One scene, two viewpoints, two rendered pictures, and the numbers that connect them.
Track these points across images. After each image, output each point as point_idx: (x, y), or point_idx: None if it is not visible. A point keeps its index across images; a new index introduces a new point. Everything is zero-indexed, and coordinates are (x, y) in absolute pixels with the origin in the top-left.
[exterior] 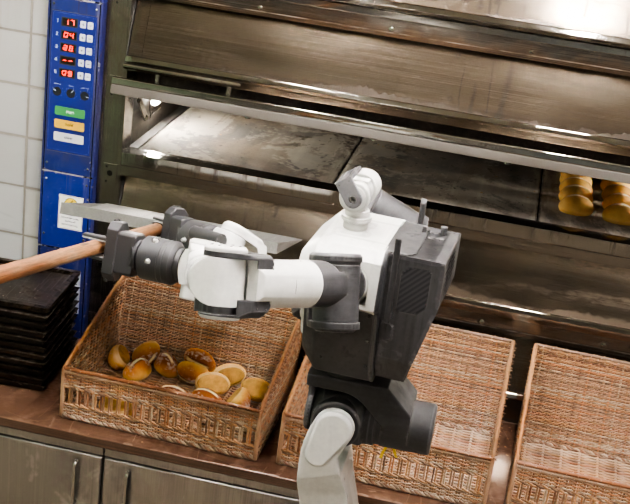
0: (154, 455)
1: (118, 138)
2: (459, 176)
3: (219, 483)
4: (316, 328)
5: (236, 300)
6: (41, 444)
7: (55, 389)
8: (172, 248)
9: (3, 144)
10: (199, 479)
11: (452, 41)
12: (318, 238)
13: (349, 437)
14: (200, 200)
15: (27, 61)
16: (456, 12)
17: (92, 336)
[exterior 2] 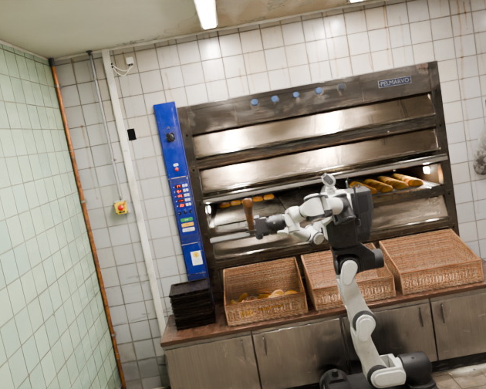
0: (271, 325)
1: (206, 223)
2: None
3: (298, 326)
4: (342, 221)
5: (322, 211)
6: (226, 339)
7: (218, 321)
8: (281, 215)
9: (163, 241)
10: (291, 327)
11: (314, 146)
12: None
13: (356, 268)
14: None
15: (164, 207)
16: (313, 134)
17: (226, 295)
